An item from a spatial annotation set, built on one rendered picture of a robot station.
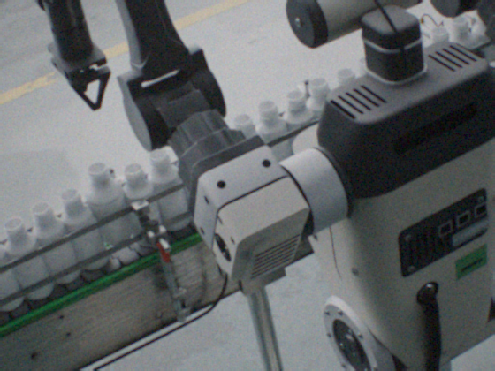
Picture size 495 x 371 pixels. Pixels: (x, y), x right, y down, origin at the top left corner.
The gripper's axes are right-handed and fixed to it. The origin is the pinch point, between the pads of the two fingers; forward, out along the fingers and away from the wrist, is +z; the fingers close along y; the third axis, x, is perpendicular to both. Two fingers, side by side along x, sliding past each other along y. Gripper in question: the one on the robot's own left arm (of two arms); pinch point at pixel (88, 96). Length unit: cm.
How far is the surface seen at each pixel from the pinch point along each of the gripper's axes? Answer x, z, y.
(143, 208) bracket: 4.5, 28.6, -2.0
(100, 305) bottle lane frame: -8.9, 44.8, -0.8
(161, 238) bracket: 4.6, 31.2, 4.1
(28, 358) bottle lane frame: -25, 49, 0
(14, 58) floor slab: 39, 164, -290
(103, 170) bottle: 0.5, 20.5, -6.6
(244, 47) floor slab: 125, 159, -217
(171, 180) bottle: 12.0, 28.3, -5.4
